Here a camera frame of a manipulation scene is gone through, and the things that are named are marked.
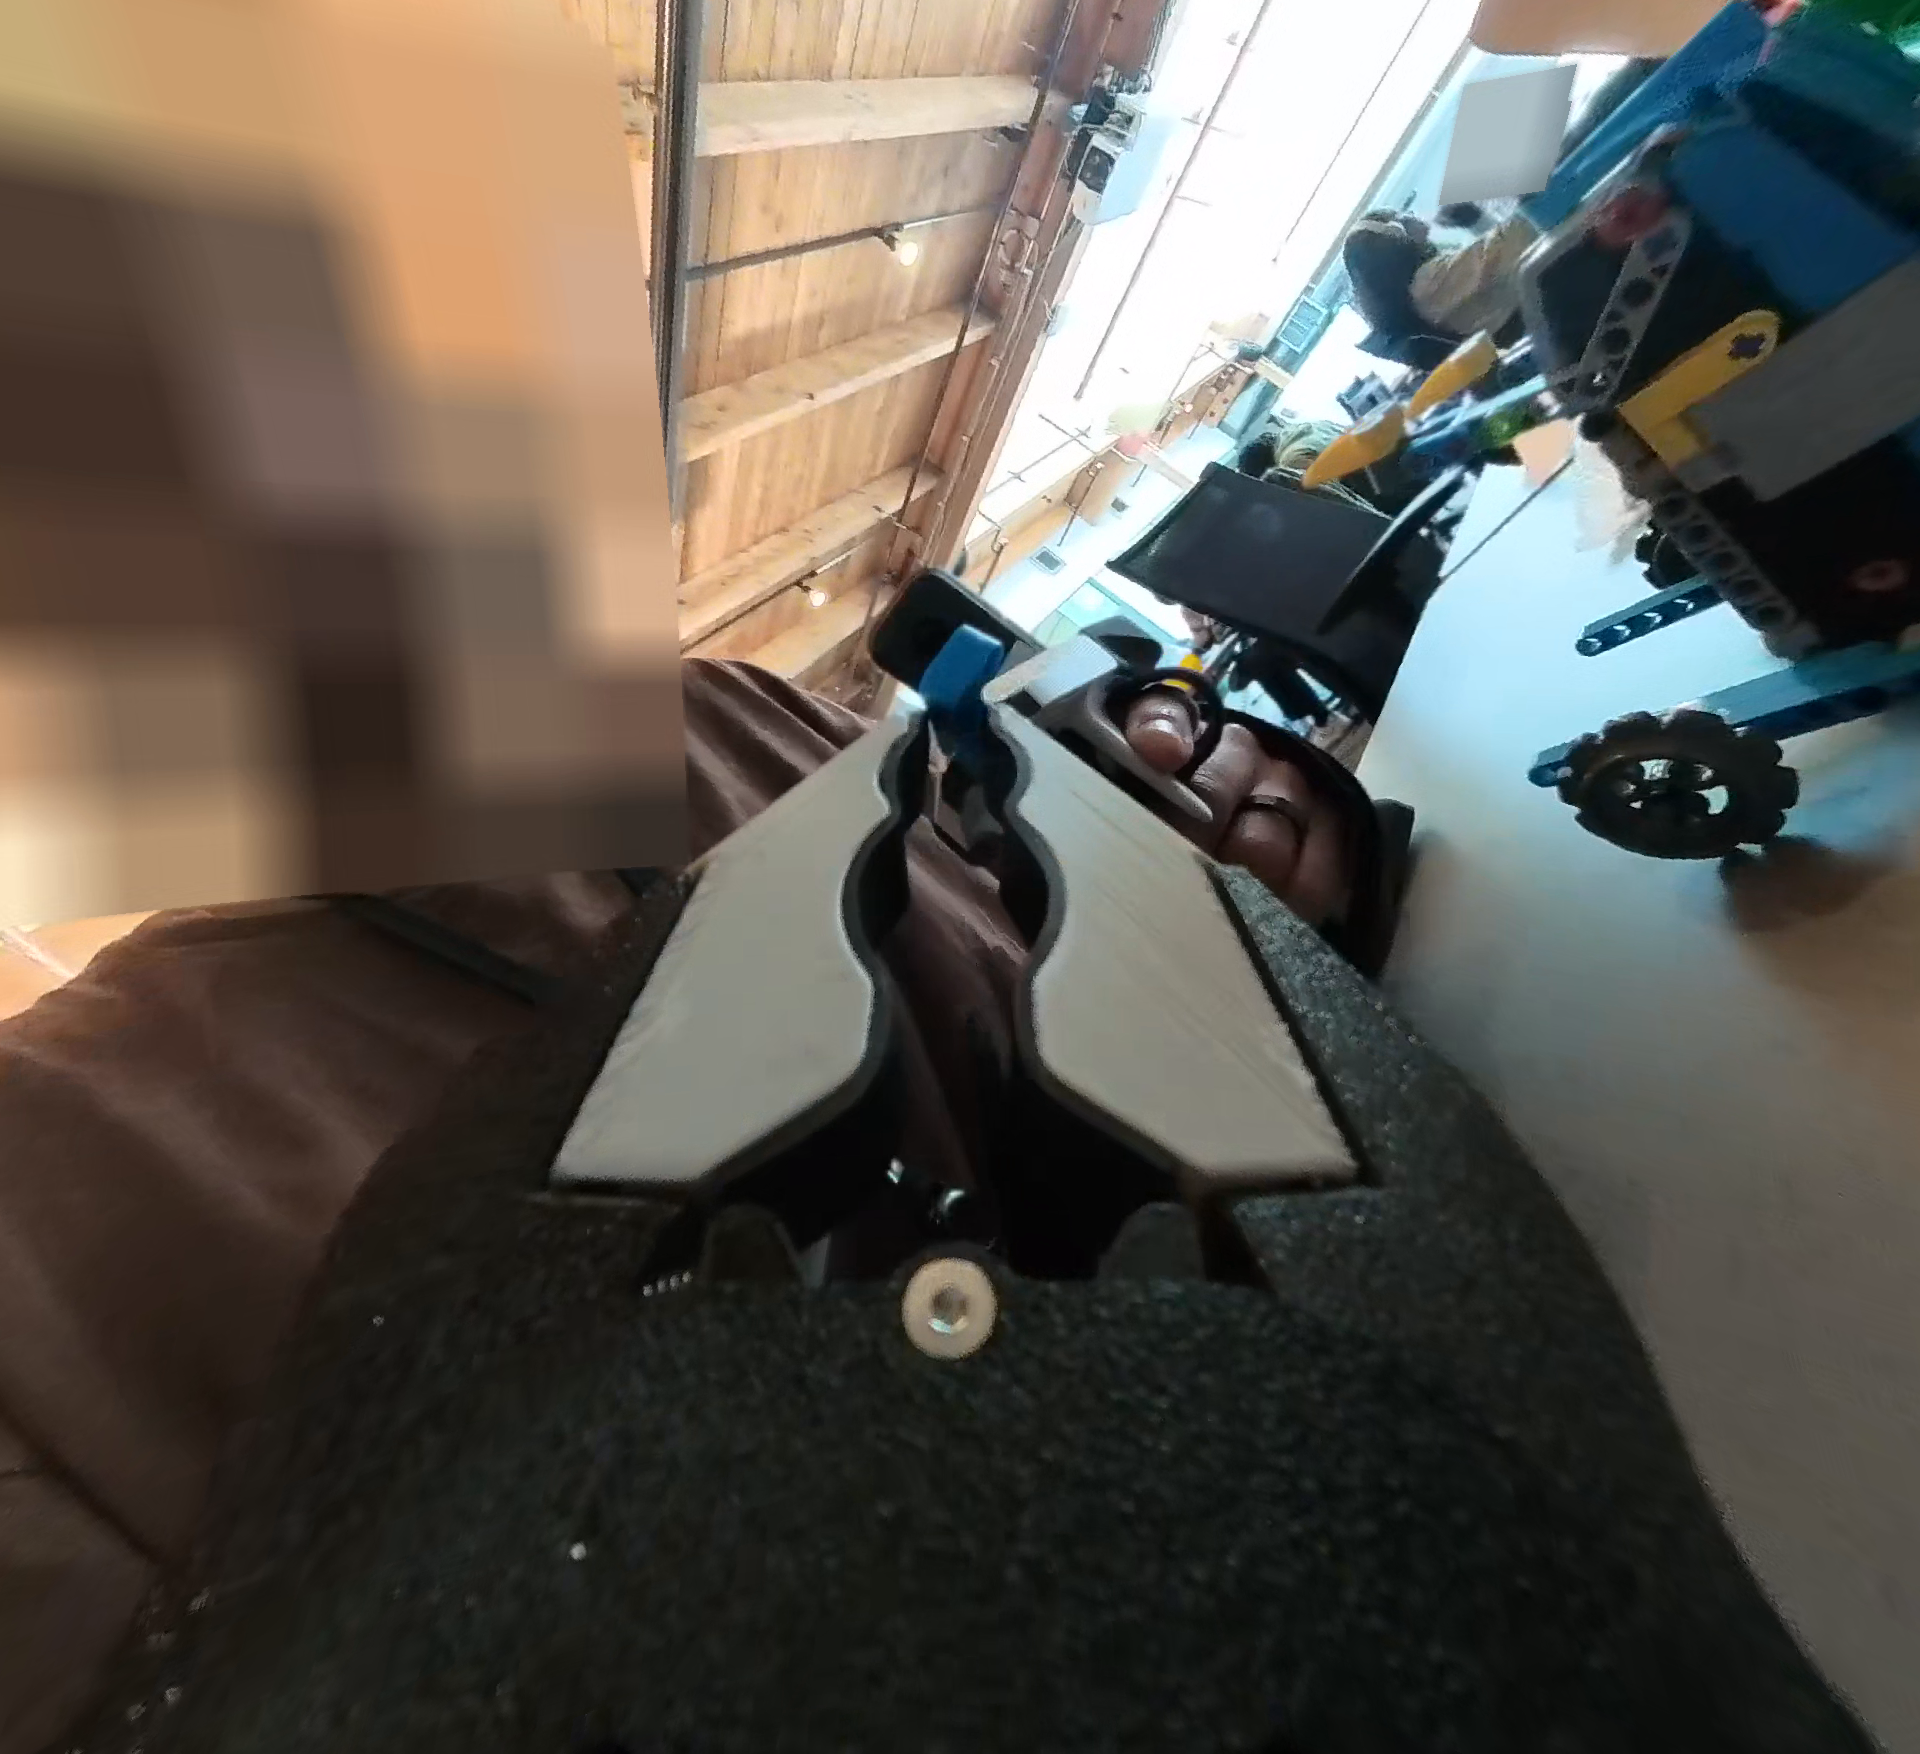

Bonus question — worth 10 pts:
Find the black office chair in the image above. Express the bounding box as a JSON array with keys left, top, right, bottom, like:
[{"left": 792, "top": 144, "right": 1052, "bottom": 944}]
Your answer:
[{"left": 1110, "top": 463, "right": 1449, "bottom": 722}]

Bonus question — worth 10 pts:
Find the grey and blue toy robot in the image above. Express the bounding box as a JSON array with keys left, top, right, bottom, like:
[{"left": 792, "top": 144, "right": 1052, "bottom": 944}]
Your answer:
[{"left": 1303, "top": 0, "right": 1920, "bottom": 863}]

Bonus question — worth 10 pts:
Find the grey ceiling unit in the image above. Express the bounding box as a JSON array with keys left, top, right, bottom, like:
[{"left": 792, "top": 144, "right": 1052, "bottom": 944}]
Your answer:
[{"left": 1073, "top": 79, "right": 1187, "bottom": 225}]

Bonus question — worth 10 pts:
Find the blue beam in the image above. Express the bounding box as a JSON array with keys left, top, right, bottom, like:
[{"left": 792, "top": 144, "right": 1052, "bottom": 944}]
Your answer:
[{"left": 919, "top": 625, "right": 1003, "bottom": 797}]

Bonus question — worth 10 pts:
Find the person's left hand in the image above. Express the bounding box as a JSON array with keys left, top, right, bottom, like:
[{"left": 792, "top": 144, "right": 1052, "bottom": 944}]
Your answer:
[{"left": 1126, "top": 676, "right": 1358, "bottom": 923}]

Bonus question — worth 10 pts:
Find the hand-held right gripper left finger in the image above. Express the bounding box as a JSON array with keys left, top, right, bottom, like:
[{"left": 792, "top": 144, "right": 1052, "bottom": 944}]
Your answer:
[{"left": 548, "top": 710, "right": 924, "bottom": 1197}]

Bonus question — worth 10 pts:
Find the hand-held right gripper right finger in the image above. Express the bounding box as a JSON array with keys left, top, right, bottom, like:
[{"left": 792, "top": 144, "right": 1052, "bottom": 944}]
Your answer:
[{"left": 980, "top": 695, "right": 1363, "bottom": 1199}]

